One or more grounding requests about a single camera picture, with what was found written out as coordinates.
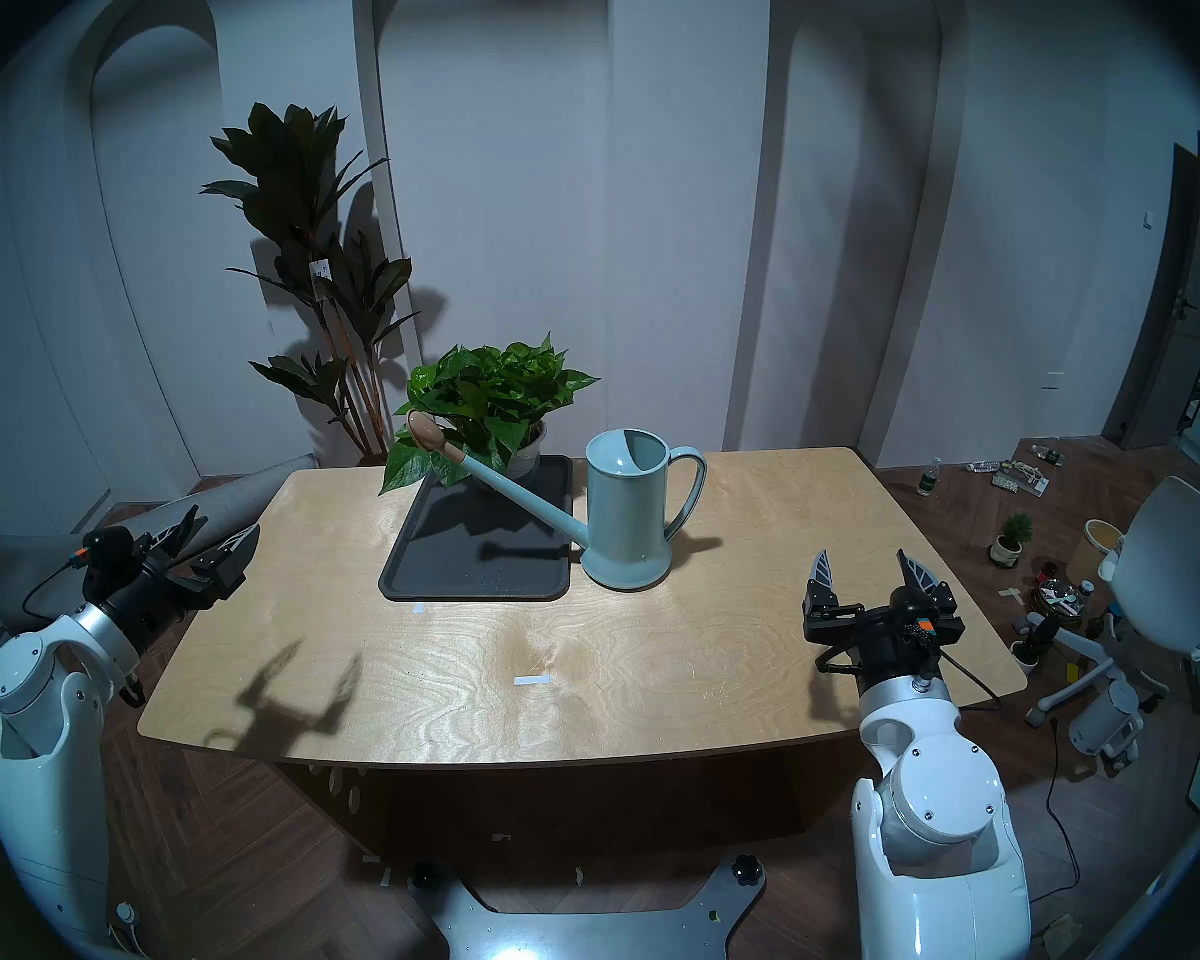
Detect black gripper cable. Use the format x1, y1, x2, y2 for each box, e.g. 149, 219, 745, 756
22, 558, 86, 619
810, 638, 1001, 714

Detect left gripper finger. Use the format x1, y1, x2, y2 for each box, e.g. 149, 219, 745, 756
195, 525, 261, 599
150, 505, 209, 567

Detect tall dark leafy floor plant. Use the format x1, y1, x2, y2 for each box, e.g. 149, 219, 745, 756
200, 103, 421, 466

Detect green pothos in white pot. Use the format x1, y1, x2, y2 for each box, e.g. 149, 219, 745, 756
380, 335, 601, 496

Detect dark grey door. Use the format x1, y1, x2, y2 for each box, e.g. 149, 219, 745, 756
1103, 131, 1200, 452

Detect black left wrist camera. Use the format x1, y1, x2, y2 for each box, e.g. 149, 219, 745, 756
78, 528, 139, 579

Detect small potted floor plant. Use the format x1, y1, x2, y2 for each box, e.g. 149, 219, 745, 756
990, 513, 1034, 569

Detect light wooden table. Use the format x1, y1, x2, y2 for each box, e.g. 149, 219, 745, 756
138, 446, 1029, 869

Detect white cylindrical floor device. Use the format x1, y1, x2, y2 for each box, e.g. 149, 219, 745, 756
1070, 680, 1146, 769

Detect light blue watering can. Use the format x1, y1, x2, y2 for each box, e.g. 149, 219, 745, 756
407, 411, 709, 592

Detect white office chair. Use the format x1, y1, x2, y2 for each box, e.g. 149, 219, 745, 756
1025, 476, 1200, 729

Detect grey metal robot base plate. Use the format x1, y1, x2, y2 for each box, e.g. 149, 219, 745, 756
407, 853, 768, 960

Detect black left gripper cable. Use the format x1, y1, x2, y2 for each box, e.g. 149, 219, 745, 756
22, 558, 86, 619

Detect pale yellow bucket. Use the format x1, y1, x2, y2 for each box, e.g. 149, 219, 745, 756
1068, 519, 1127, 589

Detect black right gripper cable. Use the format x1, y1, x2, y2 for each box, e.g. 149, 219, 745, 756
810, 638, 1001, 714

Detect black rectangular tray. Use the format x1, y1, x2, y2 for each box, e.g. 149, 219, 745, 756
378, 455, 574, 603

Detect black floor cable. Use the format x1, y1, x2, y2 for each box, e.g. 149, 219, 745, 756
1028, 713, 1081, 904

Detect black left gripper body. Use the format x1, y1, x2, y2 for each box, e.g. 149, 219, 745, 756
100, 560, 219, 657

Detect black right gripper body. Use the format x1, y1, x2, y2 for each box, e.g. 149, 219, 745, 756
803, 588, 966, 679

